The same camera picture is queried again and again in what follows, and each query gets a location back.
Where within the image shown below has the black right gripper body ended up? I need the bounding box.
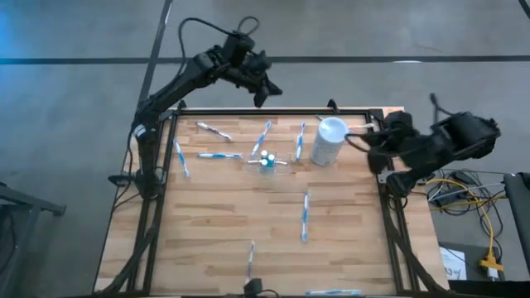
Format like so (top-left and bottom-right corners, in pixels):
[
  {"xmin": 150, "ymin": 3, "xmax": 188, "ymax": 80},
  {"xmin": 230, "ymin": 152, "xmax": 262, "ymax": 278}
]
[{"xmin": 388, "ymin": 128, "xmax": 427, "ymax": 165}]

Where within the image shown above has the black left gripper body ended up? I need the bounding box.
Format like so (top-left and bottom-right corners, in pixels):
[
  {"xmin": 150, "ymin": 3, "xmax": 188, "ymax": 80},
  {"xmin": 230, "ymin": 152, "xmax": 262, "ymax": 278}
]
[{"xmin": 225, "ymin": 53, "xmax": 262, "ymax": 90}]

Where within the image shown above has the white wipes canister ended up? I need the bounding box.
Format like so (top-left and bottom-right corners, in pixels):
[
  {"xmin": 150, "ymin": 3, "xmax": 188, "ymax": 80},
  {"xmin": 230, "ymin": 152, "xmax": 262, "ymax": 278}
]
[{"xmin": 310, "ymin": 116, "xmax": 351, "ymax": 167}]

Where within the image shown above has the purple toothbrush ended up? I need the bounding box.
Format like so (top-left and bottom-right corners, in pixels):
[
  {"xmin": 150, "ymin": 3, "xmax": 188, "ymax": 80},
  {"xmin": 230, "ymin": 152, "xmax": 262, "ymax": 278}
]
[
  {"xmin": 244, "ymin": 240, "xmax": 257, "ymax": 286},
  {"xmin": 195, "ymin": 120, "xmax": 234, "ymax": 142}
]

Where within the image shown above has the black power strip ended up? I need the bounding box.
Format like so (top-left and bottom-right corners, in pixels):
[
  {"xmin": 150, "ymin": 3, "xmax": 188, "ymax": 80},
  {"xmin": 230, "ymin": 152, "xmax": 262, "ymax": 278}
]
[{"xmin": 428, "ymin": 184, "xmax": 469, "ymax": 208}]

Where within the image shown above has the clear acrylic organizer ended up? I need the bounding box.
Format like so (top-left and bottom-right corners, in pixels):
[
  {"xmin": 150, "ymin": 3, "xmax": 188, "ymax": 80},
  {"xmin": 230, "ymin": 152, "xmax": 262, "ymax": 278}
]
[{"xmin": 242, "ymin": 151, "xmax": 291, "ymax": 177}]

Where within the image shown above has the white printed paper sheet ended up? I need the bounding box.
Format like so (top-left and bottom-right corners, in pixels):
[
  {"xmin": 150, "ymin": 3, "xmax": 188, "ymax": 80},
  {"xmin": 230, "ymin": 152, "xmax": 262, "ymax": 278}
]
[{"xmin": 438, "ymin": 246, "xmax": 469, "ymax": 282}]

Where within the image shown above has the black side desk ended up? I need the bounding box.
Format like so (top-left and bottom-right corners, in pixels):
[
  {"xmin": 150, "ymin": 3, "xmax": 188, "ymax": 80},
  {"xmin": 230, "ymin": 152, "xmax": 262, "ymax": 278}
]
[{"xmin": 502, "ymin": 171, "xmax": 530, "ymax": 291}]

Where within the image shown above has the yellow plug splitter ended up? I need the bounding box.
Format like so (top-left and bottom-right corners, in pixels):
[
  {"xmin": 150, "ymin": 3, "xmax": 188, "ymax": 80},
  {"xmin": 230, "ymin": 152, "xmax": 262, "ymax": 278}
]
[{"xmin": 479, "ymin": 252, "xmax": 505, "ymax": 274}]

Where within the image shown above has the black floor mat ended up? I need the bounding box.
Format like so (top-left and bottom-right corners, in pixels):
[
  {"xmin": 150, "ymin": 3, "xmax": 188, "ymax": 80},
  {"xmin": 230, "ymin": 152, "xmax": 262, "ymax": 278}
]
[{"xmin": 437, "ymin": 241, "xmax": 530, "ymax": 298}]

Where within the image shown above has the black metal stand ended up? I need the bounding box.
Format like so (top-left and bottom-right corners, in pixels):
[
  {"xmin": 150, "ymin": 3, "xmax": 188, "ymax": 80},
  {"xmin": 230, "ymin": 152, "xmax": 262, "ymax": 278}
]
[{"xmin": 0, "ymin": 180, "xmax": 68, "ymax": 298}]

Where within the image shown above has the black aluminium table frame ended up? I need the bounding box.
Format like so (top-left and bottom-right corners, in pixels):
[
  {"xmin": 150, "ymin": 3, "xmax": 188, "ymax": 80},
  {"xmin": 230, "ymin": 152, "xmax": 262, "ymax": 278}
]
[{"xmin": 93, "ymin": 106, "xmax": 452, "ymax": 298}]

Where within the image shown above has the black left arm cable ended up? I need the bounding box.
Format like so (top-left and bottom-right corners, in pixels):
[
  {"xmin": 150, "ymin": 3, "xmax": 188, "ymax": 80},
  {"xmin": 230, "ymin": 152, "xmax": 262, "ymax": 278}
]
[{"xmin": 176, "ymin": 15, "xmax": 262, "ymax": 79}]

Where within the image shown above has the white floor cable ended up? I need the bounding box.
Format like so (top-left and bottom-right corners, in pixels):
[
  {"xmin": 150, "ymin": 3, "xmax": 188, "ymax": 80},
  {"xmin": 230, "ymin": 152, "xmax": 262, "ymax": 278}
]
[{"xmin": 428, "ymin": 181, "xmax": 505, "ymax": 203}]

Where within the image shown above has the yellow floor cable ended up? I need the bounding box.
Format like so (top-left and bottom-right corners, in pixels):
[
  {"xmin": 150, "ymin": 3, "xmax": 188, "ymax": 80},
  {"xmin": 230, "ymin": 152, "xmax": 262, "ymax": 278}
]
[{"xmin": 428, "ymin": 177, "xmax": 504, "ymax": 266}]

